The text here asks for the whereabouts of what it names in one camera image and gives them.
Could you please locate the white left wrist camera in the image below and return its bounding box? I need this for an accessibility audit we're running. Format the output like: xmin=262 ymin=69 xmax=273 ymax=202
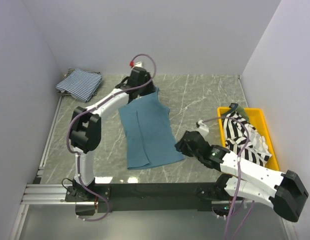
xmin=129 ymin=60 xmax=144 ymax=68

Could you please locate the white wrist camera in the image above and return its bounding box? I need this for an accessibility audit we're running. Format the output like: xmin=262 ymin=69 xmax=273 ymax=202
xmin=196 ymin=119 xmax=209 ymax=138
xmin=129 ymin=60 xmax=144 ymax=68

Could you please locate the folded black striped garment underneath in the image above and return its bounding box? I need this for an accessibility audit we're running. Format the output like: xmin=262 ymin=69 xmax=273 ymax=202
xmin=58 ymin=68 xmax=102 ymax=96

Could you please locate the folded blue striped tank top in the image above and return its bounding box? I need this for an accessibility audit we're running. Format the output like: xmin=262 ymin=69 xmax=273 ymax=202
xmin=56 ymin=68 xmax=103 ymax=103

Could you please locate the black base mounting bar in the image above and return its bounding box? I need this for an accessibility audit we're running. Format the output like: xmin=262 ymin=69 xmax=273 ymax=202
xmin=65 ymin=180 xmax=232 ymax=216

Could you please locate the black white striped tank top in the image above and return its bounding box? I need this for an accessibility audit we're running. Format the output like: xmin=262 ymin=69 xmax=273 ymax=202
xmin=223 ymin=111 xmax=272 ymax=166

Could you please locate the aluminium frame rail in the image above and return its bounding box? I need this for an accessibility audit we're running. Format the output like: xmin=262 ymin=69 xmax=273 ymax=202
xmin=10 ymin=95 xmax=86 ymax=240

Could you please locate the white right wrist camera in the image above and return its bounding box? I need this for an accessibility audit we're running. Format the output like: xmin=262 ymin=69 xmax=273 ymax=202
xmin=196 ymin=119 xmax=209 ymax=138

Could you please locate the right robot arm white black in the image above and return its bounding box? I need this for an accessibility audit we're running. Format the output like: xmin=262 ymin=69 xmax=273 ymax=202
xmin=175 ymin=131 xmax=309 ymax=223

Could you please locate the dark green garment in bin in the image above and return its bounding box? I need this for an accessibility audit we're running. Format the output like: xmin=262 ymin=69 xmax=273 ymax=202
xmin=229 ymin=103 xmax=249 ymax=121

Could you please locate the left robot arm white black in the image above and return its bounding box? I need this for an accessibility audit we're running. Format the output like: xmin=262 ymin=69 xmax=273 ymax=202
xmin=66 ymin=66 xmax=155 ymax=201

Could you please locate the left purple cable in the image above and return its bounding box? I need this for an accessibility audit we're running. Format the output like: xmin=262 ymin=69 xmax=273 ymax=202
xmin=67 ymin=53 xmax=157 ymax=223

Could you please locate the yellow plastic bin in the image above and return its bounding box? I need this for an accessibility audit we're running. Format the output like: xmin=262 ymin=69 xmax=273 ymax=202
xmin=217 ymin=107 xmax=280 ymax=171

